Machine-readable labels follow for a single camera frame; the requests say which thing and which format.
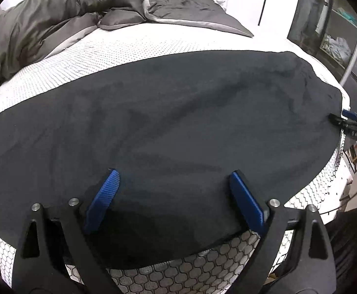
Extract grey duvet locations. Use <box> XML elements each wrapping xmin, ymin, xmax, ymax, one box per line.
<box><xmin>0</xmin><ymin>0</ymin><xmax>255</xmax><ymax>105</ymax></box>

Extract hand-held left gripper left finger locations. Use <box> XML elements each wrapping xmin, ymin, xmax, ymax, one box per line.
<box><xmin>11</xmin><ymin>168</ymin><xmax>121</xmax><ymax>294</ymax></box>

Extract white metal pole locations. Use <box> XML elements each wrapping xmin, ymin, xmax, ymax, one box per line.
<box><xmin>340</xmin><ymin>26</ymin><xmax>357</xmax><ymax>87</ymax></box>

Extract white bed mattress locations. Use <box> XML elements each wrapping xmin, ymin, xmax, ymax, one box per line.
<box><xmin>0</xmin><ymin>21</ymin><xmax>355</xmax><ymax>294</ymax></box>

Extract white wardrobe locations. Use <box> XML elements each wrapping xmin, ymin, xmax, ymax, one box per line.
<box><xmin>215</xmin><ymin>0</ymin><xmax>303</xmax><ymax>40</ymax></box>

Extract person's dark clothing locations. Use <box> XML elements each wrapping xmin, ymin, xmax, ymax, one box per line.
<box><xmin>321</xmin><ymin>208</ymin><xmax>357</xmax><ymax>294</ymax></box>

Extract black pants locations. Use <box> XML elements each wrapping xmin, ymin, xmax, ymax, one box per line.
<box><xmin>0</xmin><ymin>50</ymin><xmax>344</xmax><ymax>261</ymax></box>

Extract glass door wardrobe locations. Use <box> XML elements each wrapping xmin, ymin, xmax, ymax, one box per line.
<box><xmin>287</xmin><ymin>0</ymin><xmax>357</xmax><ymax>80</ymax></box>

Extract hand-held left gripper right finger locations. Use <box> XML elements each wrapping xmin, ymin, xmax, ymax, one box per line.
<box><xmin>230</xmin><ymin>170</ymin><xmax>340</xmax><ymax>294</ymax></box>

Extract white crumpled sheet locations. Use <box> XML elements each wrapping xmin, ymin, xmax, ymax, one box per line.
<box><xmin>207</xmin><ymin>0</ymin><xmax>228</xmax><ymax>11</ymax></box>

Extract white folded clothes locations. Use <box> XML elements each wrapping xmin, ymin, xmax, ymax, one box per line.
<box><xmin>322</xmin><ymin>34</ymin><xmax>352</xmax><ymax>65</ymax></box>

